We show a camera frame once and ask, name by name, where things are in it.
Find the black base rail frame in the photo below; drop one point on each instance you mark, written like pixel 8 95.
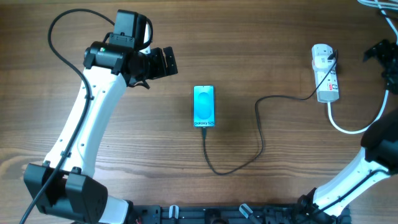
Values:
pixel 268 214

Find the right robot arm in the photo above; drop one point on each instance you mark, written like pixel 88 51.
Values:
pixel 377 157

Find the white USB charger plug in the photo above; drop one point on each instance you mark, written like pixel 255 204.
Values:
pixel 322 63

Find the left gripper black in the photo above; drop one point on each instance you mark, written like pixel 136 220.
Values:
pixel 160 70

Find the white power strip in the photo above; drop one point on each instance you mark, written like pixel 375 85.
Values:
pixel 326 82

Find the Galaxy S25 smartphone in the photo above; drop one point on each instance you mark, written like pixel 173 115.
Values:
pixel 203 106

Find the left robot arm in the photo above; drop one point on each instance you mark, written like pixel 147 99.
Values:
pixel 63 185

